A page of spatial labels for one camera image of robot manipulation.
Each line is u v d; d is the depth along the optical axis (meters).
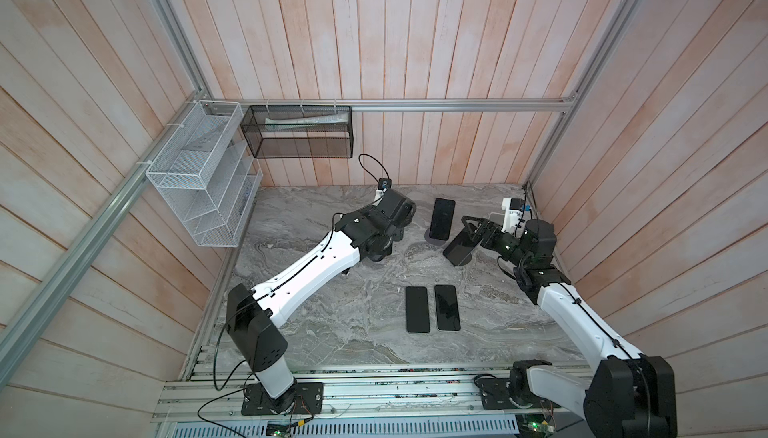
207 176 0.73
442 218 0.98
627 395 0.40
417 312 0.89
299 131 1.03
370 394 0.76
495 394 0.73
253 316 0.42
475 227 0.72
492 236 0.71
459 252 1.23
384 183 0.66
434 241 1.02
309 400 0.73
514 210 0.71
